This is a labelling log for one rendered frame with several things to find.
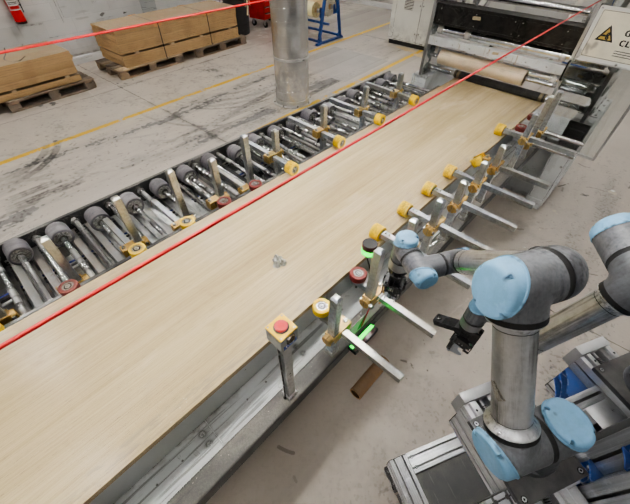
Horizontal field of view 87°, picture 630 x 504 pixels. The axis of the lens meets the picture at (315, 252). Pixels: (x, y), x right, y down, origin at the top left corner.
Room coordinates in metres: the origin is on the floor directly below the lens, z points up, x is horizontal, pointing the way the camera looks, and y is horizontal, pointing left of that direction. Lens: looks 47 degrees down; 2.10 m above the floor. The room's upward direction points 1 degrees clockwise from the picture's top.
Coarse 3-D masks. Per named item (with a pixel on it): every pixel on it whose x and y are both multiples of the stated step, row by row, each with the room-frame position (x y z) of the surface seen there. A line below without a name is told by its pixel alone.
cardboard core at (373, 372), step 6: (372, 366) 0.92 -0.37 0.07; (366, 372) 0.88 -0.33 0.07; (372, 372) 0.88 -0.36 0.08; (378, 372) 0.88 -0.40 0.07; (360, 378) 0.84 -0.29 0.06; (366, 378) 0.84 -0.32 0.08; (372, 378) 0.84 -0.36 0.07; (360, 384) 0.80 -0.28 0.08; (366, 384) 0.80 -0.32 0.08; (372, 384) 0.82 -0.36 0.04; (354, 390) 0.77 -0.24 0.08; (360, 390) 0.77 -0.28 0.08; (366, 390) 0.78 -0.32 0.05; (354, 396) 0.76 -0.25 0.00; (360, 396) 0.74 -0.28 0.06
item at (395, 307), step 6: (366, 282) 0.97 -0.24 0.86; (384, 300) 0.87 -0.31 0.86; (390, 300) 0.87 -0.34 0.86; (390, 306) 0.84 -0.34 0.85; (396, 306) 0.84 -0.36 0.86; (396, 312) 0.82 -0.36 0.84; (402, 312) 0.81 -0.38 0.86; (408, 312) 0.81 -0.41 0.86; (408, 318) 0.78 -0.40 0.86; (414, 318) 0.78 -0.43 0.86; (414, 324) 0.76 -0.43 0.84; (420, 324) 0.75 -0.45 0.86; (426, 324) 0.75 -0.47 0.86; (420, 330) 0.73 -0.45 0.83; (426, 330) 0.72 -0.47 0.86; (432, 330) 0.72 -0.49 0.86; (432, 336) 0.70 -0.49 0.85
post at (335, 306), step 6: (336, 294) 0.72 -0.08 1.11; (330, 300) 0.70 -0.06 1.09; (336, 300) 0.69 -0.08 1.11; (342, 300) 0.70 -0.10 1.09; (330, 306) 0.70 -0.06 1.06; (336, 306) 0.68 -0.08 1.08; (330, 312) 0.70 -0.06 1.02; (336, 312) 0.68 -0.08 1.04; (330, 318) 0.70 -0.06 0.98; (336, 318) 0.69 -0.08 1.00; (330, 324) 0.70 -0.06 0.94; (336, 324) 0.69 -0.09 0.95; (330, 330) 0.69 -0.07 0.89; (336, 330) 0.69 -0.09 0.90; (336, 342) 0.70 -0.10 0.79; (330, 348) 0.69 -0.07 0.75; (336, 348) 0.70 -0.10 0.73
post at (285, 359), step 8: (280, 352) 0.50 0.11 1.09; (288, 352) 0.51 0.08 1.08; (280, 360) 0.50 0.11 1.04; (288, 360) 0.50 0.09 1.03; (280, 368) 0.50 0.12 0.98; (288, 368) 0.50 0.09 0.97; (288, 376) 0.50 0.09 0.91; (288, 384) 0.49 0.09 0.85; (288, 392) 0.49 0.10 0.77; (296, 392) 0.51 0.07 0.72
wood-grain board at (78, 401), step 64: (384, 128) 2.40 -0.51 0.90; (448, 128) 2.41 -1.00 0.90; (512, 128) 2.43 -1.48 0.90; (256, 192) 1.60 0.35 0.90; (320, 192) 1.60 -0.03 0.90; (384, 192) 1.61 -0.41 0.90; (192, 256) 1.08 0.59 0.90; (256, 256) 1.09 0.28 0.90; (320, 256) 1.09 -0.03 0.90; (64, 320) 0.72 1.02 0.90; (128, 320) 0.73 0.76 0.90; (192, 320) 0.73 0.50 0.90; (256, 320) 0.73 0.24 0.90; (0, 384) 0.46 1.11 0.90; (64, 384) 0.46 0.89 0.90; (128, 384) 0.47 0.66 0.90; (192, 384) 0.47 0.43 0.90; (0, 448) 0.26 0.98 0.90; (64, 448) 0.26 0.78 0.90; (128, 448) 0.27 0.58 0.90
